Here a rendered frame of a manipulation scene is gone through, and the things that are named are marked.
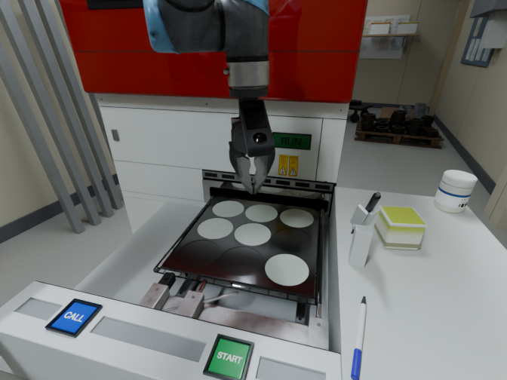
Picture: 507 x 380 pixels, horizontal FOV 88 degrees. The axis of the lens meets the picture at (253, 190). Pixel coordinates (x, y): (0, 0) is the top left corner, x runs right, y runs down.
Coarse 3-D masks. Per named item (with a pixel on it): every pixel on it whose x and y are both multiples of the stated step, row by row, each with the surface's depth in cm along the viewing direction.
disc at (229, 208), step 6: (216, 204) 86; (222, 204) 86; (228, 204) 86; (234, 204) 86; (240, 204) 85; (216, 210) 82; (222, 210) 82; (228, 210) 82; (234, 210) 82; (240, 210) 82; (222, 216) 79; (228, 216) 79
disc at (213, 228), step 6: (204, 222) 77; (210, 222) 77; (216, 222) 77; (222, 222) 77; (228, 222) 77; (198, 228) 74; (204, 228) 74; (210, 228) 74; (216, 228) 74; (222, 228) 74; (228, 228) 74; (204, 234) 72; (210, 234) 72; (216, 234) 72; (222, 234) 72; (228, 234) 72
